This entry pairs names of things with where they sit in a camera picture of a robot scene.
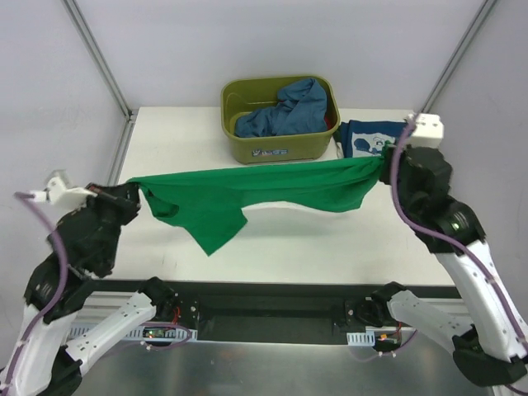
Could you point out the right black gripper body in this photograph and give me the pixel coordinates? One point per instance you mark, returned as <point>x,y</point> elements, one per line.
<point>403,163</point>

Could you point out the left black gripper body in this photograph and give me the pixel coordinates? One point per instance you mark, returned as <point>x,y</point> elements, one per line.
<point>120,202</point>

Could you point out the green t shirt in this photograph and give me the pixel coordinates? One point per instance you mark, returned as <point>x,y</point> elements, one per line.
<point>209,204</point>

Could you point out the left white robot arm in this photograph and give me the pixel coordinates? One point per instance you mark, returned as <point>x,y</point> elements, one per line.
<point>42,363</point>

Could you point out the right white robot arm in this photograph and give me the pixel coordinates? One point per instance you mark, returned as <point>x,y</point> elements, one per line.
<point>489,348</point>

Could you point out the folded navy printed t shirt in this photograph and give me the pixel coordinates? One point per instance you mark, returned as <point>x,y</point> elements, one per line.
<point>367,138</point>

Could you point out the folded white t shirt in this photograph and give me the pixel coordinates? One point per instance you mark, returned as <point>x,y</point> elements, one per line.
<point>339,151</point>

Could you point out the red t shirt in bin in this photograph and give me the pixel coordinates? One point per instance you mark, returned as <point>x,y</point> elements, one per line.
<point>330,122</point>

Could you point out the blue t shirt in bin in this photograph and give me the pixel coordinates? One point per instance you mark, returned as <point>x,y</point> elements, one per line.
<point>301,109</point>

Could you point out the olive green plastic bin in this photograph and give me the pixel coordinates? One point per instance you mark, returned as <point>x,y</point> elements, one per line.
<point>243,96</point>

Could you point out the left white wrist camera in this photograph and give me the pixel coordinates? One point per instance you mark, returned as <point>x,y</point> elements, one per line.
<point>60,191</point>

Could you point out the left white cable duct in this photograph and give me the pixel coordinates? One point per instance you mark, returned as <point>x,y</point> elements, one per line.
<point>141,333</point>

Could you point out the white cable duct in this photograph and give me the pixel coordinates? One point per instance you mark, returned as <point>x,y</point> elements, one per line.
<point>361,339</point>
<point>141,333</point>

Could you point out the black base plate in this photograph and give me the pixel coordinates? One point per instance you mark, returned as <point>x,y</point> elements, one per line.
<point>276,313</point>

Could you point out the right white cable duct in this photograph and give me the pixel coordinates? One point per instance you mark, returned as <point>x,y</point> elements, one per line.
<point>361,339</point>

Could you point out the right aluminium frame post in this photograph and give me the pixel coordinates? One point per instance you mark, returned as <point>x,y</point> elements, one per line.
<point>481,16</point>

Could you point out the aluminium frame post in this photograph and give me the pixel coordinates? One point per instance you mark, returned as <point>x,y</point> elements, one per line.
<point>89,40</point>
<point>481,16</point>

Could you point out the left aluminium frame post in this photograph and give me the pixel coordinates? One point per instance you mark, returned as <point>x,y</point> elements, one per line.
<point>89,40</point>

